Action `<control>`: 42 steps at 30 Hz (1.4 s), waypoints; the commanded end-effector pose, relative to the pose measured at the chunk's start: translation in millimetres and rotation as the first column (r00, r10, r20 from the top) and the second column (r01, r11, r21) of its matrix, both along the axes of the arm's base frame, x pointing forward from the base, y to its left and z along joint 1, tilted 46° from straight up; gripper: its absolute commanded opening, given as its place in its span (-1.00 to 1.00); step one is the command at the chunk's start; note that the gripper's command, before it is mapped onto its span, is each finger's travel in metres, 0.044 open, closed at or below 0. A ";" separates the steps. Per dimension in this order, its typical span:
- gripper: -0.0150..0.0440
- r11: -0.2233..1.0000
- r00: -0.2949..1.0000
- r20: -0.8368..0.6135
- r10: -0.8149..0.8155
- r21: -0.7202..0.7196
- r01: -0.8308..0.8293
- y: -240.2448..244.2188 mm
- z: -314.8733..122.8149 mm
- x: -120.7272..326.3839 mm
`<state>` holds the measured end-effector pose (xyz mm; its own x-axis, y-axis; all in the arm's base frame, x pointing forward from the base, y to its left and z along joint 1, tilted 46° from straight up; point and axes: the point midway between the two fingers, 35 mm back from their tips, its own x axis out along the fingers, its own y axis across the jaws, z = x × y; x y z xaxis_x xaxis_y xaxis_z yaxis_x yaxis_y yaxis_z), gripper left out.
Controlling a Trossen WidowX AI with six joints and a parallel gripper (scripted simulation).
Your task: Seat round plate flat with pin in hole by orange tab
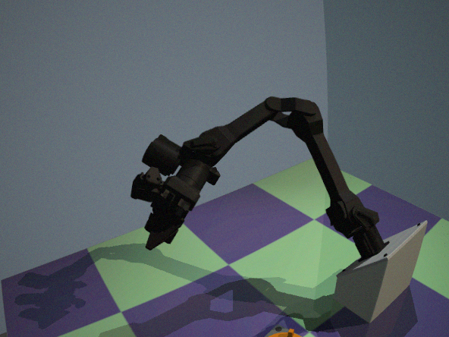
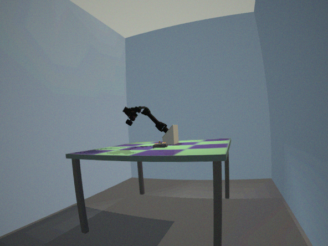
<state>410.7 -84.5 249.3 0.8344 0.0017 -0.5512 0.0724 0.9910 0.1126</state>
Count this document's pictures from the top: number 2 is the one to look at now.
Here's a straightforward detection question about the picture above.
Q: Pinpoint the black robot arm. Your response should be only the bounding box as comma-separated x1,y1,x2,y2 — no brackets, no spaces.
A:
123,106,168,133

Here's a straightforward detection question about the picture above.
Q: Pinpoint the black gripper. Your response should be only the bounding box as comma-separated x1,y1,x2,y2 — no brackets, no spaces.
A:
126,106,141,126

